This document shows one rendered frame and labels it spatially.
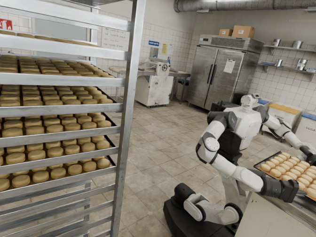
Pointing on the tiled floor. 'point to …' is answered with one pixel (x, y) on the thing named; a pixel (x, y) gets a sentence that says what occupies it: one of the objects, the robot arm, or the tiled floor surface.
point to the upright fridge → (211, 52)
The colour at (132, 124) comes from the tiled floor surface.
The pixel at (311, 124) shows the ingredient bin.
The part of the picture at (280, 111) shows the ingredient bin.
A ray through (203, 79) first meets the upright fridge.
